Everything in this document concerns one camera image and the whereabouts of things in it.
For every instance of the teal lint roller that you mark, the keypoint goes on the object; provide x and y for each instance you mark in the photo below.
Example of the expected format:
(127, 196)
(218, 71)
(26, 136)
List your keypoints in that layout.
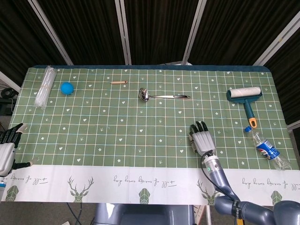
(245, 92)

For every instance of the clear plastic cola bottle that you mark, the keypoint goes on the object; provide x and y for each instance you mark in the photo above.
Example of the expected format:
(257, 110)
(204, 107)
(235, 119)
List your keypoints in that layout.
(266, 148)

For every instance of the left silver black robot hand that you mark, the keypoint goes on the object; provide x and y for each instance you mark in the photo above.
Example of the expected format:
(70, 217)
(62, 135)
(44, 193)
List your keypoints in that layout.
(7, 152)

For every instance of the blue ball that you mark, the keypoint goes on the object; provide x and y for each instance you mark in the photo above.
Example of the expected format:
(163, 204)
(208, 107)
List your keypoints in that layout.
(67, 88)

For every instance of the small metal paper clip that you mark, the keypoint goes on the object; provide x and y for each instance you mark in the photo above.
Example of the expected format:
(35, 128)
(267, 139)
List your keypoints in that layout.
(180, 141)

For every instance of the grey robot torso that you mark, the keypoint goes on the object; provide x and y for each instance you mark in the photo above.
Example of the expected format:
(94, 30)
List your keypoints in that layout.
(140, 215)

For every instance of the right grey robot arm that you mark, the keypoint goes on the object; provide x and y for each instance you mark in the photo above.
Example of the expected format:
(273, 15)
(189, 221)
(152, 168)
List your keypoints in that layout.
(219, 175)

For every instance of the white screen frame post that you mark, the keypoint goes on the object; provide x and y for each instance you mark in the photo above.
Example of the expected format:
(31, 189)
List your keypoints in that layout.
(50, 30)
(193, 32)
(276, 38)
(123, 32)

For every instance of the dark pleated screen panel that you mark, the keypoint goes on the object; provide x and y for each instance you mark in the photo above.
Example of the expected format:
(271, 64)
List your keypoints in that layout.
(89, 30)
(288, 75)
(23, 35)
(159, 30)
(234, 30)

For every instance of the stainless steel ladle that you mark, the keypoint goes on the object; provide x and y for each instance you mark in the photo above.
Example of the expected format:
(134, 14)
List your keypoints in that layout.
(144, 94)

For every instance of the clear plastic bundle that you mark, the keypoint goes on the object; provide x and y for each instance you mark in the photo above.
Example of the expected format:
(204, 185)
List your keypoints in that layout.
(45, 87)

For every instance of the green grid tablecloth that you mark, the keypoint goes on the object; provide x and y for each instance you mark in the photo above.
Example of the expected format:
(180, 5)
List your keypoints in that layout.
(117, 117)

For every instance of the small wooden stick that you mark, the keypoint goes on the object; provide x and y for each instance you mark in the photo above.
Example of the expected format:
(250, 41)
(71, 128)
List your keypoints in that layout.
(119, 82)

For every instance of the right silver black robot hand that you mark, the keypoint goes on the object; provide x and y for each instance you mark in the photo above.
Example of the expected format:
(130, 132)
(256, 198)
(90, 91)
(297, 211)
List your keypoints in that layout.
(204, 141)

